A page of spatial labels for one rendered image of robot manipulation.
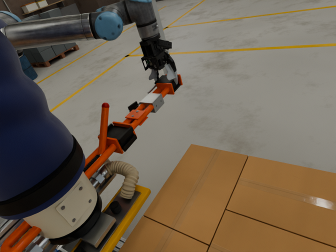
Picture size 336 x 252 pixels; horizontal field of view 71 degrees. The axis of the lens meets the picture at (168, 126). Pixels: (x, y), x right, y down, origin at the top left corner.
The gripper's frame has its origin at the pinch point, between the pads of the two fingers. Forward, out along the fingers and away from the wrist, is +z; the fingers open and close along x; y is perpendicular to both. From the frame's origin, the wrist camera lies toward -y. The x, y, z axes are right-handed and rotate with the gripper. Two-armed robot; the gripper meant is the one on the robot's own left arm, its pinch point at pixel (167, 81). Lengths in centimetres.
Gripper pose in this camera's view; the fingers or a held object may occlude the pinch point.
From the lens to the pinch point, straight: 100.5
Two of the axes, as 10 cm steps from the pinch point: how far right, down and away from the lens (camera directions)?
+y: -4.7, 6.2, -6.3
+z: 2.6, 7.8, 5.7
